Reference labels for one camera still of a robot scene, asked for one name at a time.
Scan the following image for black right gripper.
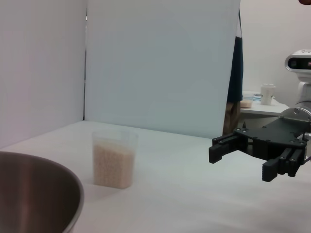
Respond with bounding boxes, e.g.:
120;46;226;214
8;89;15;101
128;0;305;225
208;117;311;182

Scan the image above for white rice grains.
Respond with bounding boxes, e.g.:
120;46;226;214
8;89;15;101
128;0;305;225
93;143;136;189

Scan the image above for clear plastic measuring cup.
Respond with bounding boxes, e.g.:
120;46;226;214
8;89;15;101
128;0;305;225
91;130;139;189

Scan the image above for stainless steel mixing bowl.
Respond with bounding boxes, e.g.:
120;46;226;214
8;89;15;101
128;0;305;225
0;151;85;233

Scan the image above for white paper coffee cup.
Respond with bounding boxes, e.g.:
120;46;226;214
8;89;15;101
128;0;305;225
260;83;276;105

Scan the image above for white background desk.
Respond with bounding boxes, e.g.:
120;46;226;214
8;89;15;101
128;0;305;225
239;91;291;120

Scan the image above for person in dark shirt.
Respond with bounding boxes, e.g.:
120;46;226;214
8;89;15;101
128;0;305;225
223;7;244;136

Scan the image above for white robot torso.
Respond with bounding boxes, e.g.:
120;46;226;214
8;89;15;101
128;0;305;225
296;81;311;107

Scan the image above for white backdrop board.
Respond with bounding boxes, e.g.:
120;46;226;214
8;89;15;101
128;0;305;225
84;0;241;139
0;0;87;149

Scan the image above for grey gripper cable with plug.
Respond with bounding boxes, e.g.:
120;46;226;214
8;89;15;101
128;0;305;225
303;132;311;163

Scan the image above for white robot head with camera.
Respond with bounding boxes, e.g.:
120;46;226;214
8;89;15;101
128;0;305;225
284;49;311;79

